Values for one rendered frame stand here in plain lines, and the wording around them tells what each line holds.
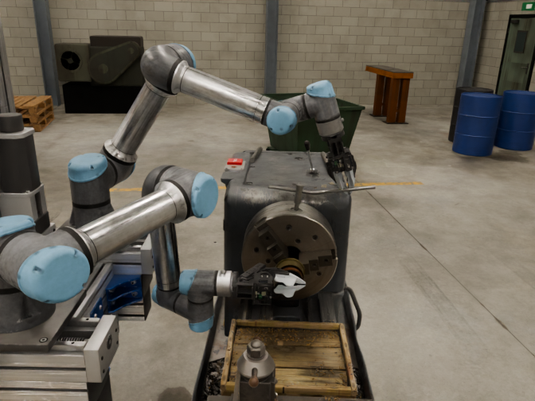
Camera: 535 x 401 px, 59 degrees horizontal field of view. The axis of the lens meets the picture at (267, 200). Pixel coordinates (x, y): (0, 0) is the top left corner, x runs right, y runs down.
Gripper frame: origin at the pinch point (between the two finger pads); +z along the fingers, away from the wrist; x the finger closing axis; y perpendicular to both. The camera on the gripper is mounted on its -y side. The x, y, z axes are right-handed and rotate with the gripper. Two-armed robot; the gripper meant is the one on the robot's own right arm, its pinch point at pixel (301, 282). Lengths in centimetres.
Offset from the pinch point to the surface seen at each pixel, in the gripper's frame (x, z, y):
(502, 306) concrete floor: -109, 150, -165
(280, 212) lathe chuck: 15.2, -6.8, -17.6
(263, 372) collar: 5.2, -9.1, 45.2
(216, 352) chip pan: -54, -31, -35
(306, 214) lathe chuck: 14.8, 1.4, -17.3
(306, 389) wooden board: -17.9, 1.5, 23.9
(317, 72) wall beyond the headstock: -36, 69, -1038
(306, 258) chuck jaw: 2.6, 2.0, -10.7
